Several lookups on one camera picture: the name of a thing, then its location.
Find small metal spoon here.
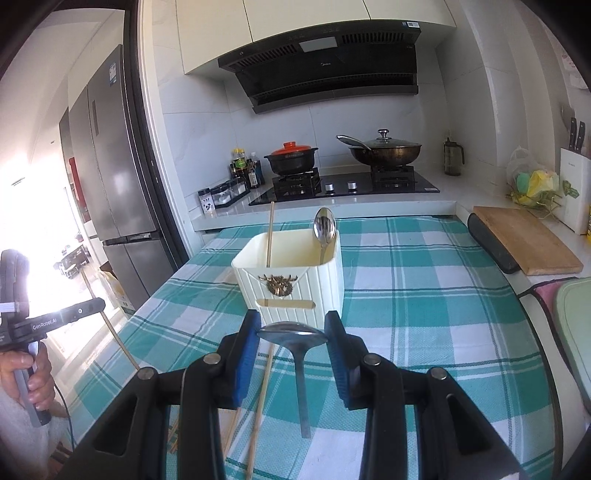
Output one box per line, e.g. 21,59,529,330
259,321,328,439

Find large metal spoon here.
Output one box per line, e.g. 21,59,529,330
312,207,337,265

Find person's left hand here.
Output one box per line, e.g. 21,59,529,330
1,343,55,411

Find teal plaid tablecloth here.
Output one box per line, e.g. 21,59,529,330
67,217,558,479

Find cream utensil holder box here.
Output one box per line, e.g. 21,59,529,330
231,229,345,330

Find white spice shaker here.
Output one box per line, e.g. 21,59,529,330
197,188,215,216

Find stainless steel refrigerator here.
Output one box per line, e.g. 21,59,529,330
68,45,187,310

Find spice jar rack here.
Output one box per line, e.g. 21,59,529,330
211,178,250,209

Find black board holder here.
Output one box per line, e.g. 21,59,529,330
468,213,521,274

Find pink cloth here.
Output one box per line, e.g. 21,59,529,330
524,277,576,322

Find sauce bottles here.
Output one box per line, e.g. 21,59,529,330
229,148,263,189

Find wooden cutting board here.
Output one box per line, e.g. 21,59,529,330
473,206,583,276

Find black gas stove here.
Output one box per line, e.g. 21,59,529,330
249,166,440,206

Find green plastic cutting board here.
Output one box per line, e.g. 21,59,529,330
554,278,591,411

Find dark wok glass lid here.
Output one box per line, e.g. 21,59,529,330
335,129,422,169

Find black pot red lid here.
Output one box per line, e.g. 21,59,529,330
264,141,318,176

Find dark glass kettle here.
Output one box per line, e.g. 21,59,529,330
443,138,465,176

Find plastic bag with items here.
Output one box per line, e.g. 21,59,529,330
506,147,580,219

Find white knife block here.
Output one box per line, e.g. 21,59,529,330
556,105,591,236

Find black range hood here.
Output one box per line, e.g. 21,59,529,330
217,20,422,114

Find hanging wall bag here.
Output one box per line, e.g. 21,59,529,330
560,50,589,91

